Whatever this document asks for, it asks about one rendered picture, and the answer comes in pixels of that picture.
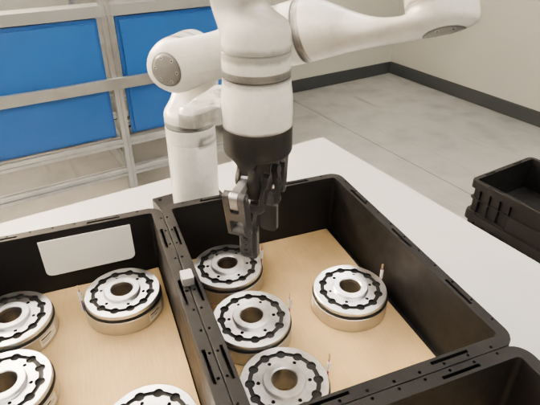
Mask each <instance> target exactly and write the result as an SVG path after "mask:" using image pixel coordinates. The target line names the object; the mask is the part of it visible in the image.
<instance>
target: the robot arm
mask: <svg viewBox="0 0 540 405"><path fill-rule="evenodd" d="M210 3H211V9H212V11H213V14H214V17H215V21H216V23H217V26H218V30H216V31H211V32H208V33H205V34H203V33H202V32H201V31H197V30H194V29H188V30H184V31H179V32H178V33H175V34H173V35H170V36H168V37H165V38H164V39H161V40H160V41H159V42H157V43H156V44H155V45H154V47H153V48H152V49H151V51H150V53H149V56H148V59H147V71H148V73H149V77H150V79H151V80H152V81H153V82H154V83H155V84H156V85H157V86H158V87H159V88H162V89H163V90H166V91H167V92H172V94H171V97H170V100H169V102H168V104H167V105H166V107H165V109H164V114H163V115H164V123H165V129H166V142H167V149H168V157H169V164H170V178H171V185H172V193H173V200H174V203H180V202H185V201H189V200H194V199H198V198H205V197H210V196H215V195H219V176H218V162H217V147H216V134H215V123H219V122H222V125H223V148H224V152H225V154H226V155H227V156H228V157H229V158H230V159H231V160H232V161H234V163H235V164H236V165H237V168H236V173H235V184H236V186H235V188H234V189H233V191H231V190H224V191H223V194H222V200H223V209H224V213H225V217H226V221H227V229H228V233H230V234H233V235H239V243H240V253H241V255H242V256H246V257H249V258H252V259H256V258H257V257H258V255H259V254H260V230H259V229H260V226H261V228H263V229H265V230H269V231H275V230H276V229H277V228H278V204H277V203H280V200H281V194H280V192H285V190H286V182H287V172H288V156H289V154H290V153H291V151H292V148H293V87H292V78H291V69H292V66H297V65H300V64H304V63H310V62H313V61H317V60H320V59H326V58H329V57H332V56H335V55H341V54H345V53H348V52H352V51H357V50H362V49H366V48H370V47H378V46H383V45H389V44H394V43H403V42H408V41H414V40H419V39H428V38H436V37H437V36H441V35H451V34H453V33H456V32H458V31H462V30H464V29H467V28H469V27H471V26H472V25H474V24H475V23H477V21H478V20H479V18H480V16H481V3H480V0H404V9H405V14H404V15H401V16H396V17H385V18H382V17H374V16H370V15H367V14H361V13H358V12H355V11H352V10H349V9H346V8H345V7H343V6H339V5H337V4H335V3H332V2H329V1H326V0H290V1H287V2H282V3H279V4H276V5H274V6H270V4H269V2H268V0H210ZM221 79H222V85H218V80H221ZM251 200H252V201H259V204H258V205H255V204H251V203H250V202H251ZM251 213H252V214H253V219H252V218H251Z"/></svg>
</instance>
